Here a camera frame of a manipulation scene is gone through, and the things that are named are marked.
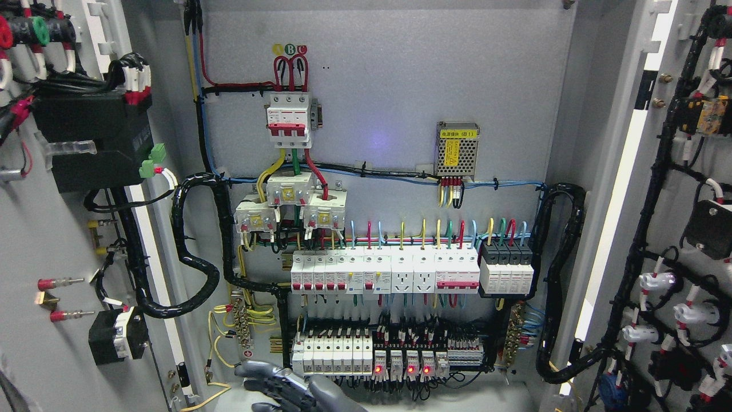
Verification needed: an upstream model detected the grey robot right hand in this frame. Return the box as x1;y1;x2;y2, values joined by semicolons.
234;360;366;411

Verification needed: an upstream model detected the grey cabinet door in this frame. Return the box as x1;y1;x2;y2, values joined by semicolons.
539;0;732;412
2;1;202;411

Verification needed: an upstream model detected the lower relay terminal row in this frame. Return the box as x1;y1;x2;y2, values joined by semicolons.
291;316;486;386

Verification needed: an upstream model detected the white socket breaker row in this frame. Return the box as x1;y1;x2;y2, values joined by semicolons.
291;245;479;296

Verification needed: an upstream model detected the white current transformer cluster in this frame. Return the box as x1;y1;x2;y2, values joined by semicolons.
234;171;347;238

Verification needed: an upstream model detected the black surge protector block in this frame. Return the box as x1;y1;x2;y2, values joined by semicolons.
479;240;536;300

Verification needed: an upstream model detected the red white main breaker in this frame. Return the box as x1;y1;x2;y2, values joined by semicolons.
265;92;323;149

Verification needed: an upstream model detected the metal mesh power supply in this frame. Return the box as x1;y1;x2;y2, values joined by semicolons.
433;121;480;178

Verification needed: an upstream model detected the black digital power meter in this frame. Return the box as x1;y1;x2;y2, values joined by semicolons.
33;91;154;193

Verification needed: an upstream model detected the black left cable loom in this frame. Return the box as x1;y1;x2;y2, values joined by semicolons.
86;172;292;375

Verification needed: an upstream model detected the black cable loom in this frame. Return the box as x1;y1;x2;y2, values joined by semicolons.
535;183;612;385
86;172;292;375

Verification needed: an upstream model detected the black right cable loom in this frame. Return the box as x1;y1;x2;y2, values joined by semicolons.
535;183;612;385

